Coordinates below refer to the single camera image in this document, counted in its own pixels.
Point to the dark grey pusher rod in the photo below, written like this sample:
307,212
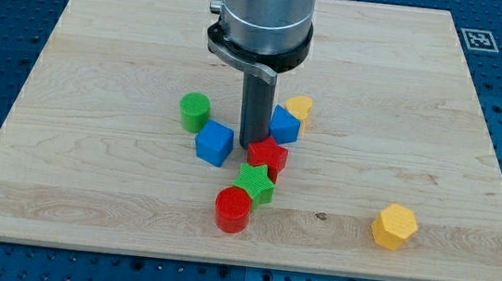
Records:
257,101

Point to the blue cube block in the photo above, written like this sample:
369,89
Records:
214,143

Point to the black mounting flange with lever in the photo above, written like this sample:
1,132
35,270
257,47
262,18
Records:
264,67

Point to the red star block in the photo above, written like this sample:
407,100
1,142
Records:
268,153

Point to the green star block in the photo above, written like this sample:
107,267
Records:
256,183

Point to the yellow hexagon block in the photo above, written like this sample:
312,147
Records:
393,226

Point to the white fiducial marker tag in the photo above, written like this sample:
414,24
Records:
479,40

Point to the blue triangular prism block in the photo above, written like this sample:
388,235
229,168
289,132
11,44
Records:
284,126

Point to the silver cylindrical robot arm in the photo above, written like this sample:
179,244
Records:
261,39

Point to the wooden board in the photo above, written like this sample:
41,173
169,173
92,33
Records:
93,156

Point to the green cylinder block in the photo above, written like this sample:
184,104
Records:
195,111

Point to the yellow heart block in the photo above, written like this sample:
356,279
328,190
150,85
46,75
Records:
300,107

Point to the red cylinder block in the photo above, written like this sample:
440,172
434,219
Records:
233,208

